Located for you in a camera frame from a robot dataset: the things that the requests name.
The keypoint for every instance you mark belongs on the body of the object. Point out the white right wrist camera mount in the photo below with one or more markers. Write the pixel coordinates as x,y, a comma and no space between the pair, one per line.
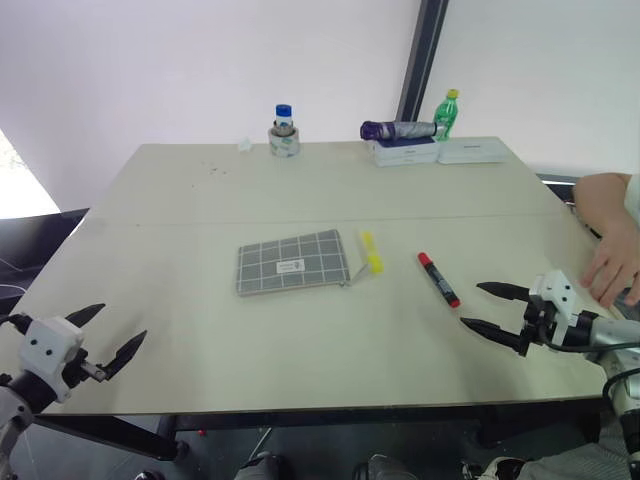
557,291

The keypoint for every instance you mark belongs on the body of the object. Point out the dark vertical pole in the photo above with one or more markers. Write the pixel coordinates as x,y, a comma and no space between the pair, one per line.
422,65

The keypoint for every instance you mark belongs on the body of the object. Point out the dark rounded shape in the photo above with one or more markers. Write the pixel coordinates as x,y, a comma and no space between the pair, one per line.
260,468

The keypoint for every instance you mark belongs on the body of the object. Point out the grey trouser leg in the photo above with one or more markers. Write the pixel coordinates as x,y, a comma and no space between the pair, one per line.
575,462

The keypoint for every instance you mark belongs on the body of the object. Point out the yellow highlighter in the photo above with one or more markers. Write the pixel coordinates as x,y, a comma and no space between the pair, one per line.
372,254

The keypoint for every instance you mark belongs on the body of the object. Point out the white flat box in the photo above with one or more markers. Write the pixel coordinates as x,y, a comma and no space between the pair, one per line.
472,151

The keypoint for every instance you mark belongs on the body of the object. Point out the white box with blue lid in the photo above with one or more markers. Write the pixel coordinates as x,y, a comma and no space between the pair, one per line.
406,152

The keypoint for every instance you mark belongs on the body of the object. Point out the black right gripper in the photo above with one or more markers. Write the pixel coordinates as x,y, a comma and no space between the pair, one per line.
537,322

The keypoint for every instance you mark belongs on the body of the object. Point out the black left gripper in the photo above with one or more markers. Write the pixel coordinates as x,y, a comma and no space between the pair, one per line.
80,371

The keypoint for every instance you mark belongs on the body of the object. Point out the printed tape roll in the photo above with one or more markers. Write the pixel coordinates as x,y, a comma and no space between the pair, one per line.
285,146

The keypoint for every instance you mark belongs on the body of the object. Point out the red marker with black barrel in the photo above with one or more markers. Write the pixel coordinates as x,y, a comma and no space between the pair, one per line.
440,280

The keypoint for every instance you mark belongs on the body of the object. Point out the green plastic bottle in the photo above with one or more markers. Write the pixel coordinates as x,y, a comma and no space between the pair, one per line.
446,114

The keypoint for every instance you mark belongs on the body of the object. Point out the small white paper scrap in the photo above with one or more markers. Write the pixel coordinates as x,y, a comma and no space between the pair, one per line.
245,145

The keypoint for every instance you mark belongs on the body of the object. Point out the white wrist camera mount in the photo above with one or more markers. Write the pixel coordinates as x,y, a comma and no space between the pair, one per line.
557,291
47,345

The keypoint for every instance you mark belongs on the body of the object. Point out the person's bare hand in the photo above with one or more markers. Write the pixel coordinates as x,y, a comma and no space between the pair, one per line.
617,262

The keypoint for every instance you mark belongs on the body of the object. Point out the black table frame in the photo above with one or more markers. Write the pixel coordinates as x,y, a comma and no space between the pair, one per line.
300,419

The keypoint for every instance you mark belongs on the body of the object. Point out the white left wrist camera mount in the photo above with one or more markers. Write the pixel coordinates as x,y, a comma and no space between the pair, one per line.
47,345

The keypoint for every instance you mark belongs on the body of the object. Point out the purple grey folded umbrella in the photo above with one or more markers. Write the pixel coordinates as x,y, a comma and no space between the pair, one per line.
400,129

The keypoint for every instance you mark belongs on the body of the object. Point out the person's bare forearm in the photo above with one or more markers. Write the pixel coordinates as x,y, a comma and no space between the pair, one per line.
600,197

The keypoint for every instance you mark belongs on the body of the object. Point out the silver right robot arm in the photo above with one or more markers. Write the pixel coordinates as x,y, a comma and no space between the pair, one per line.
612,332

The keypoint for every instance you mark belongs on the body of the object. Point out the blue capped small bottle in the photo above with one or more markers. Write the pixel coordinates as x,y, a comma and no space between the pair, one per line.
283,117

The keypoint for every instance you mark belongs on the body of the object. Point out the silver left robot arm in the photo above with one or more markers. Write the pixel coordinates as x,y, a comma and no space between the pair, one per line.
27,391

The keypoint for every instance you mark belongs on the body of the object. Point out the grey checked pouch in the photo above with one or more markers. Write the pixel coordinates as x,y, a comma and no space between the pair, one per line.
292,262

